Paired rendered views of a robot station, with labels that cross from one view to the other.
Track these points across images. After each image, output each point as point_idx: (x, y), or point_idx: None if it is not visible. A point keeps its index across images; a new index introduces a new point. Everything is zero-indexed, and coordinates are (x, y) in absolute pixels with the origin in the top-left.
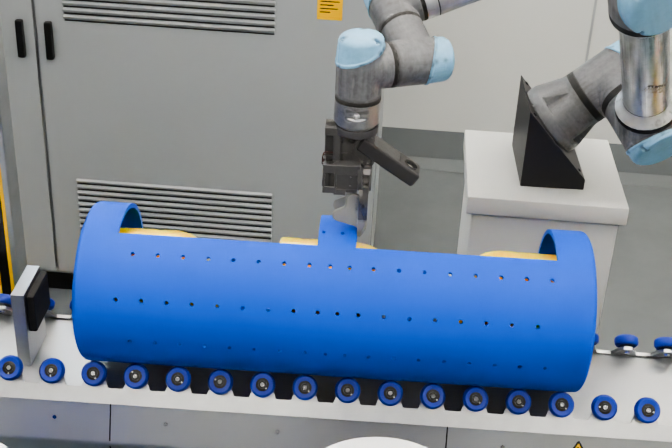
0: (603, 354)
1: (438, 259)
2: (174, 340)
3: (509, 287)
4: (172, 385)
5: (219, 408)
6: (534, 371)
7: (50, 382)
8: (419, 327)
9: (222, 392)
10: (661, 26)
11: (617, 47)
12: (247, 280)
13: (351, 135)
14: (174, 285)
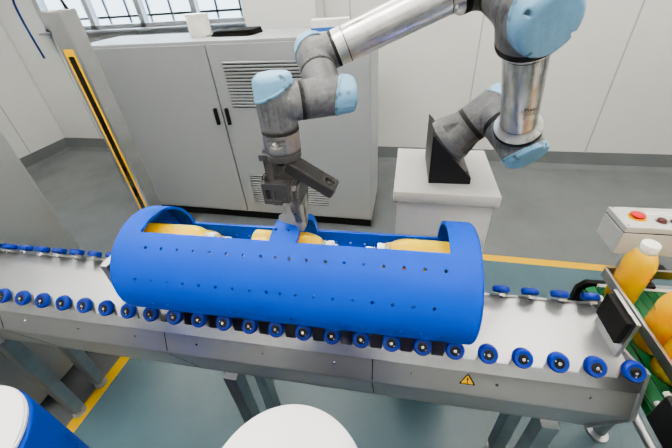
0: (484, 295)
1: (355, 252)
2: (178, 304)
3: (410, 276)
4: (194, 324)
5: (225, 337)
6: (432, 336)
7: (126, 318)
8: (340, 305)
9: (224, 330)
10: (549, 46)
11: (494, 88)
12: (217, 267)
13: (275, 160)
14: (170, 270)
